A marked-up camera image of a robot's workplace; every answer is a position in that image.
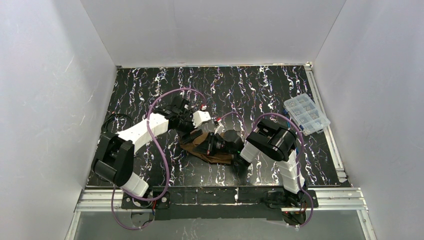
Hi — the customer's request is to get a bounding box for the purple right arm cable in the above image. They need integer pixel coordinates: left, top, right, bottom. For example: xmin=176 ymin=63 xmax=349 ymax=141
xmin=214 ymin=111 xmax=315 ymax=229

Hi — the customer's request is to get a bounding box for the aluminium side rail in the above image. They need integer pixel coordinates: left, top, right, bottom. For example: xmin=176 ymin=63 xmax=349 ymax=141
xmin=304 ymin=61 xmax=348 ymax=183

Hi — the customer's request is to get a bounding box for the black coiled cable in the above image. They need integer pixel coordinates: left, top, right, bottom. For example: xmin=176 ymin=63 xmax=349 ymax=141
xmin=100 ymin=113 xmax=133 ymax=137

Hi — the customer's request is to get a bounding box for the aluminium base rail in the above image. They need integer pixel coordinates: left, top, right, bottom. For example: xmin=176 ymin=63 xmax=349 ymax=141
xmin=75 ymin=186 xmax=368 ymax=221

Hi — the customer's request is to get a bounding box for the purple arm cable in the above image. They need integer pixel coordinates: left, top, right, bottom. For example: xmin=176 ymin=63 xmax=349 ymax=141
xmin=214 ymin=111 xmax=315 ymax=229
xmin=110 ymin=87 xmax=208 ymax=231

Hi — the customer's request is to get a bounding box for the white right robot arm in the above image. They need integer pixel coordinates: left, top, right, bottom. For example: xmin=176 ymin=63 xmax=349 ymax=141
xmin=184 ymin=119 xmax=307 ymax=207

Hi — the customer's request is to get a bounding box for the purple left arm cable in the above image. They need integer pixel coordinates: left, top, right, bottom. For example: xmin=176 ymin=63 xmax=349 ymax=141
xmin=110 ymin=87 xmax=208 ymax=231

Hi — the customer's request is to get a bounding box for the clear plastic compartment box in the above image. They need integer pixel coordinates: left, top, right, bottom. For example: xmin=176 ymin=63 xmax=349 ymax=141
xmin=283 ymin=93 xmax=331 ymax=136

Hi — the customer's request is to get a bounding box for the brown woven cloth napkin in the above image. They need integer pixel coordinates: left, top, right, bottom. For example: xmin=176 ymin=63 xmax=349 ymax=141
xmin=178 ymin=130 xmax=233 ymax=165

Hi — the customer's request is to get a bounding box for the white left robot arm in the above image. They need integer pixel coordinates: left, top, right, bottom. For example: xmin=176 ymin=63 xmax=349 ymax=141
xmin=91 ymin=95 xmax=212 ymax=201

